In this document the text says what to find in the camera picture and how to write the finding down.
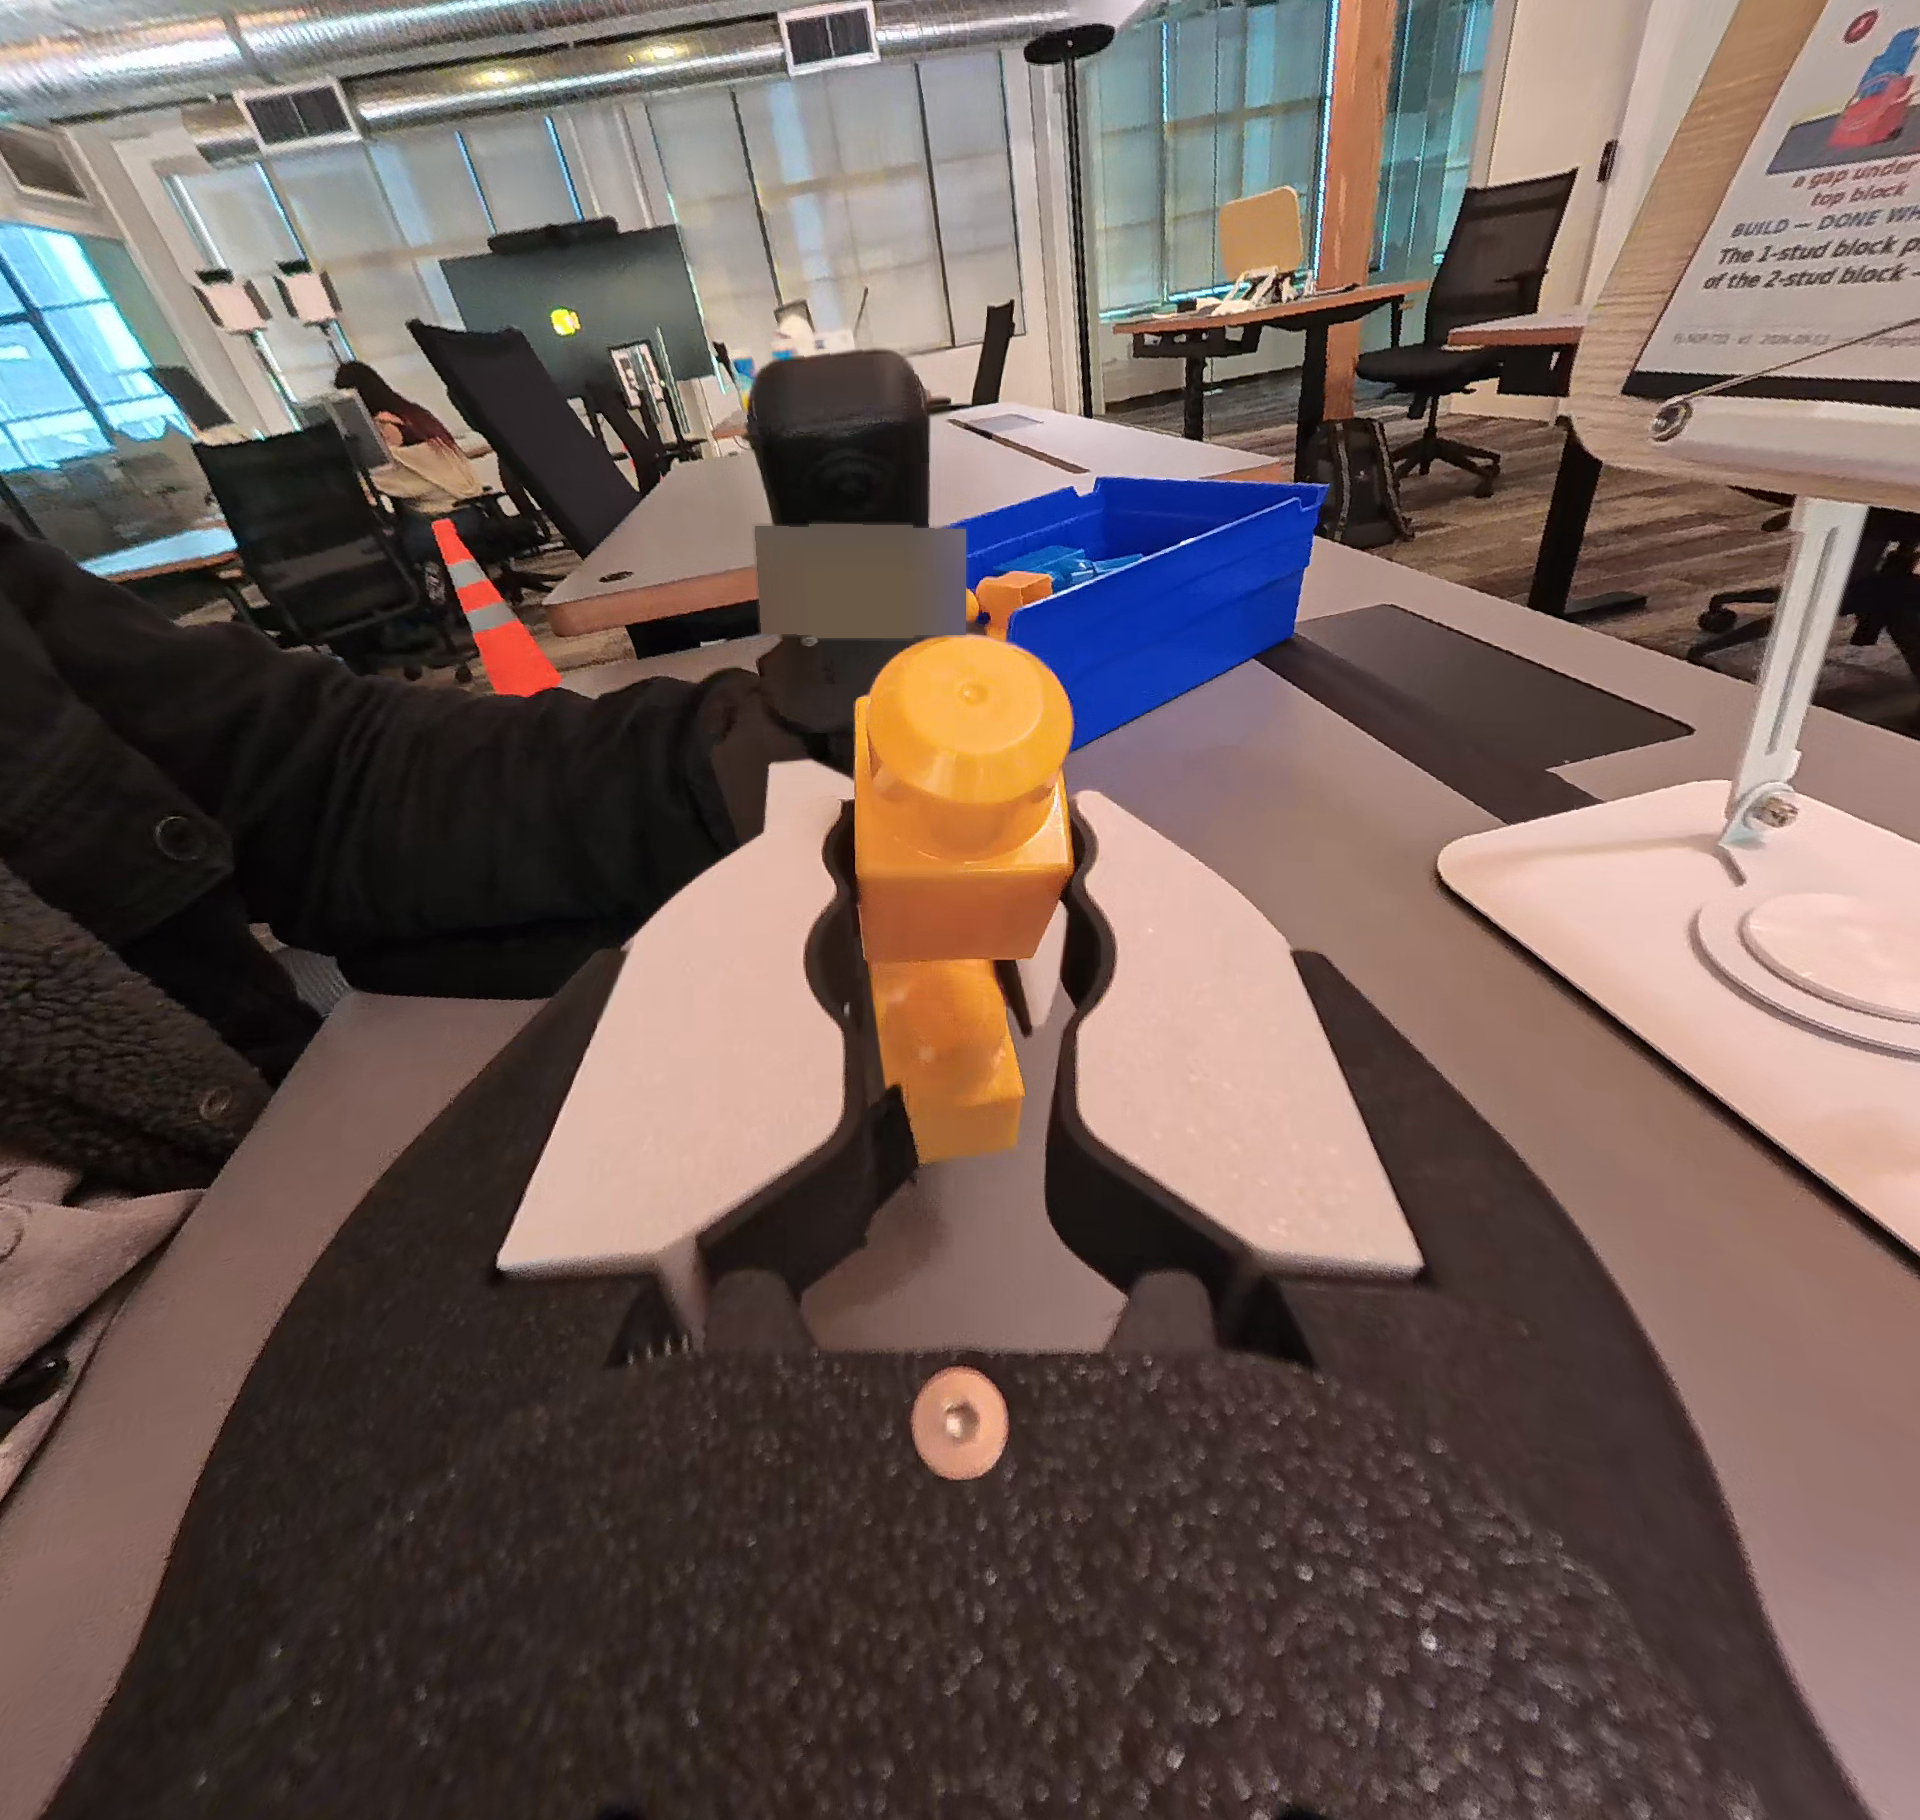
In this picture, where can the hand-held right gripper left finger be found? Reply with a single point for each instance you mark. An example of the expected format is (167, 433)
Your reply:
(676, 1084)

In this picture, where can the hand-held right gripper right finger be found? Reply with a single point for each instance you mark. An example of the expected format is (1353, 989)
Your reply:
(1215, 1069)

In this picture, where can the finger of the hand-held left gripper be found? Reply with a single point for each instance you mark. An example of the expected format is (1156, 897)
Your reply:
(1035, 987)
(789, 796)

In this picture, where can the orange two-stud mega block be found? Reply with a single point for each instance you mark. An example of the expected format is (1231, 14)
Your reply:
(946, 1054)

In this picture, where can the orange one-stud mega block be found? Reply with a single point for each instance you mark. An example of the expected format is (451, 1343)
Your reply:
(961, 874)

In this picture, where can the pile of mega blocks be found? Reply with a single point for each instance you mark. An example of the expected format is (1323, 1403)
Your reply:
(1095, 571)

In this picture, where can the blue plastic bin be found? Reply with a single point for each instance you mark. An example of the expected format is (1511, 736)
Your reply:
(1156, 621)

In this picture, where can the person's left forearm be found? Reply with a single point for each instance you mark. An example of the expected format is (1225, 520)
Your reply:
(451, 798)

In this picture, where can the dark display screen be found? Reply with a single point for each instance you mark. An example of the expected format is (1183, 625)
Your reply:
(600, 289)

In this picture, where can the black office chair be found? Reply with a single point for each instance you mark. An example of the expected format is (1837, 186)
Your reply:
(314, 531)
(1500, 275)
(509, 426)

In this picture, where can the orange traffic cone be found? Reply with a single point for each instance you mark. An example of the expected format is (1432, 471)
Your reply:
(495, 621)

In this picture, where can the black floor lamp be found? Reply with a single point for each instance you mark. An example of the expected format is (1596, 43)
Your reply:
(1070, 47)

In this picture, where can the white base document stand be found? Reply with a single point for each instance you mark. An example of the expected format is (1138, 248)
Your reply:
(1650, 921)

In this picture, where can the black backpack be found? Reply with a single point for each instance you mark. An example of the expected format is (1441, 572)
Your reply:
(1366, 485)

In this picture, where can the white box on tripod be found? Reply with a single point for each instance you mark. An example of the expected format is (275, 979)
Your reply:
(233, 297)
(309, 294)

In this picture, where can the dark fleece jacket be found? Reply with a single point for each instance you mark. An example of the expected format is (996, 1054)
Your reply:
(106, 1041)

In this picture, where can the grey sweatshirt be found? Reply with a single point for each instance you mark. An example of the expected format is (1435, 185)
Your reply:
(60, 1294)

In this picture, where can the printed instruction sheet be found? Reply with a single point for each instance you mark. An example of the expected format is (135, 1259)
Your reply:
(1802, 199)

